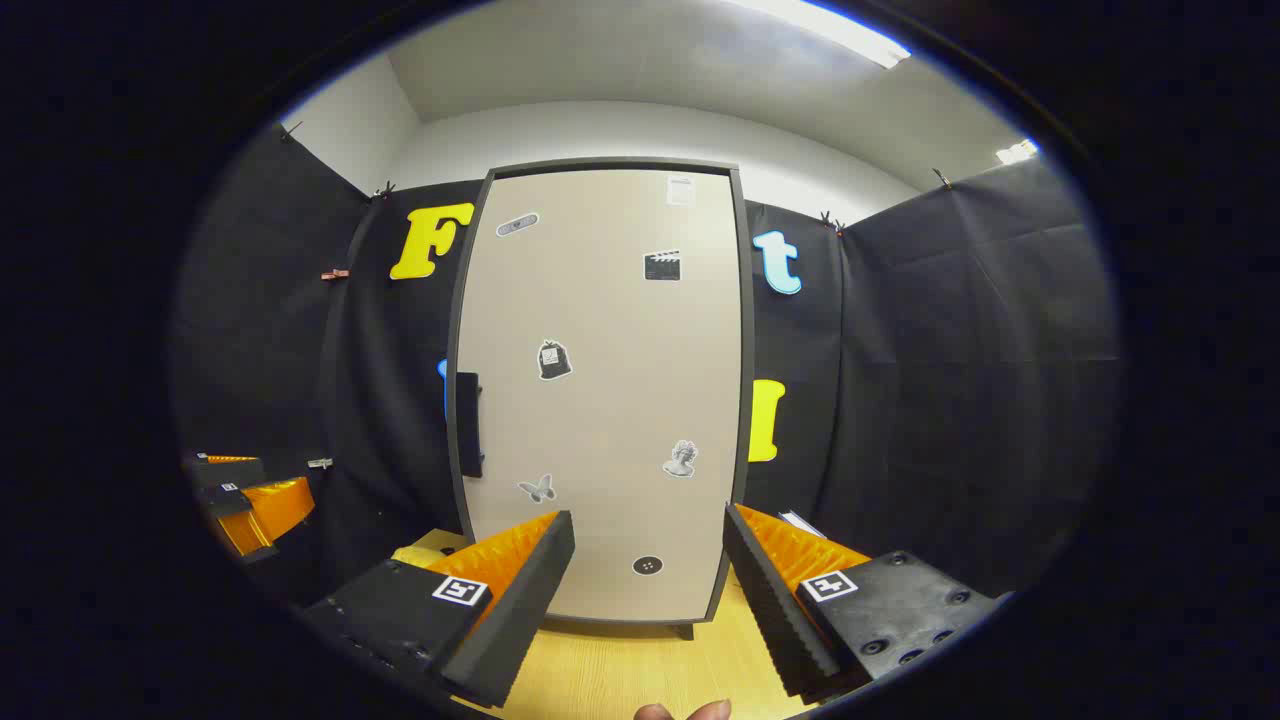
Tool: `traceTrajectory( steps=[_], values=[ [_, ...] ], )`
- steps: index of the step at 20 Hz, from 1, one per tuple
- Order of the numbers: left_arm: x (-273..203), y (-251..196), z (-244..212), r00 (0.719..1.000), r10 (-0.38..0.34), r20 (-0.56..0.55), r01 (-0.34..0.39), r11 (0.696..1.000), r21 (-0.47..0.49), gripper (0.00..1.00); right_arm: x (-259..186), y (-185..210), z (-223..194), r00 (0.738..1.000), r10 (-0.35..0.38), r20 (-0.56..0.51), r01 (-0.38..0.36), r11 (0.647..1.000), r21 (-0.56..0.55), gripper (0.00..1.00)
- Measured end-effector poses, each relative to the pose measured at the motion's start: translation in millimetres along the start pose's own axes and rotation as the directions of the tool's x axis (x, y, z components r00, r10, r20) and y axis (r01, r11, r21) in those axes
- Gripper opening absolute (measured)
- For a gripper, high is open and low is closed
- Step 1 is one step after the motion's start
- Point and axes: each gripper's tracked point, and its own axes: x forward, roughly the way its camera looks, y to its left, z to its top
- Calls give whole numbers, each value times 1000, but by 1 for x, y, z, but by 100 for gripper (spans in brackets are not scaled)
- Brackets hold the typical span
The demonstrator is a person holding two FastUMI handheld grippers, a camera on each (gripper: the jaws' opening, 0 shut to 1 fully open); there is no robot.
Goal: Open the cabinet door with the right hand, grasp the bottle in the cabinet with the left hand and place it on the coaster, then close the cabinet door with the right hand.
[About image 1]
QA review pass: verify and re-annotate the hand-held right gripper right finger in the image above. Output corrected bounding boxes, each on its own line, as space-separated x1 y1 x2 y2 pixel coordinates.
722 503 1001 701

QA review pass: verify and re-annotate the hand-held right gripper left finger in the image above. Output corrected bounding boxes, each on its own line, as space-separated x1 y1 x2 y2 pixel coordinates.
300 510 577 711

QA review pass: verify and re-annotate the black cabinet door handle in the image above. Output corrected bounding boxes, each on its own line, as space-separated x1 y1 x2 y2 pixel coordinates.
455 371 487 480

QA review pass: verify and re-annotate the beige cabinet door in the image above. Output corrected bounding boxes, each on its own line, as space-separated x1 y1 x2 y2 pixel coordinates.
453 166 747 623

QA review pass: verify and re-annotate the yellow toy bread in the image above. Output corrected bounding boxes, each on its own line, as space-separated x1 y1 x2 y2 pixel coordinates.
390 544 471 572

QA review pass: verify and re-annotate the black backdrop cloth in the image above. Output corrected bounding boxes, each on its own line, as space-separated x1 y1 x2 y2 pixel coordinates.
170 125 1121 601

